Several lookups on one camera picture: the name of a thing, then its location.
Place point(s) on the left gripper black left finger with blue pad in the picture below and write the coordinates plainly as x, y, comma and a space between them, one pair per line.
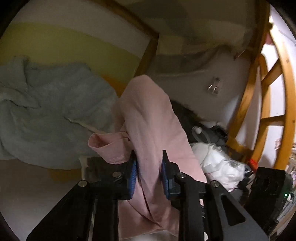
89, 211

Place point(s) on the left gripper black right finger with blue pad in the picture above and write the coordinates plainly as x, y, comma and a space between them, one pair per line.
207, 210

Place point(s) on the pink printed t-shirt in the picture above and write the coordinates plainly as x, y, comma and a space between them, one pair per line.
145, 123

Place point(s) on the black dark clothes pile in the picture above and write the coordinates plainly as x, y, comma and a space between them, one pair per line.
196, 129

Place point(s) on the white crumpled cloth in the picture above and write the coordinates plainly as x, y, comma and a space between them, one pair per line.
218, 166

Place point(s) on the grey printed bed sheet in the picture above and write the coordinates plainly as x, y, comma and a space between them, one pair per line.
29, 192

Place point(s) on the grey-green crumpled blanket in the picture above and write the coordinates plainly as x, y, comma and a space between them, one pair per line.
49, 112

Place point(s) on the yellow white striped mattress pad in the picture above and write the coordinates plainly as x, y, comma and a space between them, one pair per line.
56, 32

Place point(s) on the wooden ladder rail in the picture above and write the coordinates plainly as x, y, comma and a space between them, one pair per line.
258, 68

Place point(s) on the white wall socket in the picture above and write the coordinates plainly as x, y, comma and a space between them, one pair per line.
215, 86

